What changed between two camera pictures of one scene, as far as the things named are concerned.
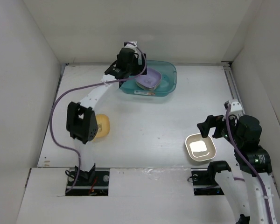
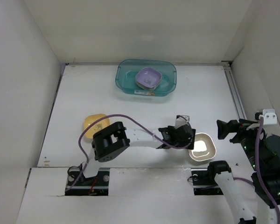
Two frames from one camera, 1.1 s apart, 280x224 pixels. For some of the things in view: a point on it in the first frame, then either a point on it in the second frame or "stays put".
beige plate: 200,149 stays put
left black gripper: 139,68 -> 185,143
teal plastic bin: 167,86 stays put
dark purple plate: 150,80 stays put
